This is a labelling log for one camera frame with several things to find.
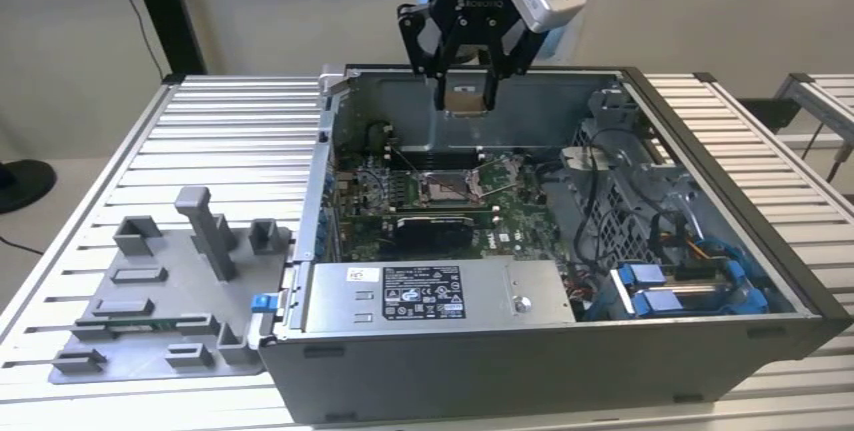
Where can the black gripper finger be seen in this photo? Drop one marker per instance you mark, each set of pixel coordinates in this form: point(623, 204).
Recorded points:
point(446, 93)
point(489, 93)

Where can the silver CPU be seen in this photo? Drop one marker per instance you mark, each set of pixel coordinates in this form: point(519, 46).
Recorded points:
point(469, 103)

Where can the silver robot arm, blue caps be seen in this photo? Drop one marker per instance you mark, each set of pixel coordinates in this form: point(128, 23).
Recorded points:
point(553, 46)

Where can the black RAM slot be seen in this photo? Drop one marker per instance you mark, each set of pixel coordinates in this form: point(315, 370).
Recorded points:
point(434, 159)
point(441, 214)
point(441, 207)
point(434, 151)

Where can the CPU socket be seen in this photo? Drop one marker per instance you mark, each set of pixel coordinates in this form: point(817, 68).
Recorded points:
point(443, 191)

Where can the small white case sticker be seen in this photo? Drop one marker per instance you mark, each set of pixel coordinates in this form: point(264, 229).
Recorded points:
point(467, 87)

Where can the black board heatsink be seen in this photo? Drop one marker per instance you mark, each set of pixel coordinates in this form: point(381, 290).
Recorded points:
point(378, 136)

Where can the metal locking lever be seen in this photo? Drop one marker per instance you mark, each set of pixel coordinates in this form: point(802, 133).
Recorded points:
point(403, 157)

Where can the green motherboard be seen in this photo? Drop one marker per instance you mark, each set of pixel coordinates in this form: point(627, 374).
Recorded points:
point(527, 231)

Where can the black expansion card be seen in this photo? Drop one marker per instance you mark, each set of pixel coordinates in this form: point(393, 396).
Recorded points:
point(434, 236)

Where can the perforated metal disk cage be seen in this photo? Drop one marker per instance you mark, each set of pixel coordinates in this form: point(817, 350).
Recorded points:
point(614, 206)

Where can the black power supply label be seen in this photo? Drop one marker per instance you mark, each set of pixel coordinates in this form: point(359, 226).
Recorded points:
point(421, 293)

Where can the blue disk carrier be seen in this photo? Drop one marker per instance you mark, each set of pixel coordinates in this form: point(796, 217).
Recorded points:
point(641, 273)
point(657, 301)

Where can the grey power supply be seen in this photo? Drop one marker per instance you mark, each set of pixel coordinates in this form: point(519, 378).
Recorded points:
point(334, 301)

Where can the black vertical pole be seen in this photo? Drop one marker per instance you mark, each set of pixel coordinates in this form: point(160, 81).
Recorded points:
point(167, 11)

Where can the blue plastic latch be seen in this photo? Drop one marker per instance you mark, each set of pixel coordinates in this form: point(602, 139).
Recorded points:
point(262, 302)

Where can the aluminium slat side table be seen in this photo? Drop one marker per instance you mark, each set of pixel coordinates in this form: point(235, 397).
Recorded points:
point(834, 96)

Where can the grey parts rack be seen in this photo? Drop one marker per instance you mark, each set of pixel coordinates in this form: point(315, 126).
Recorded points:
point(174, 271)

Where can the black open PC case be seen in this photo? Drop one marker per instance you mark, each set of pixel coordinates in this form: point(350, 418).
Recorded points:
point(467, 381)

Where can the green RAM stick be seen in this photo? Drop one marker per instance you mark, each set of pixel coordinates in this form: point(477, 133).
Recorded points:
point(143, 322)

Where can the black round stand base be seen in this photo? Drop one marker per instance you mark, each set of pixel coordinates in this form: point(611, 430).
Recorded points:
point(23, 186)

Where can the black table bracket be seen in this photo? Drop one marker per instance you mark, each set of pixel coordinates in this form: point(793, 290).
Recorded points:
point(768, 113)

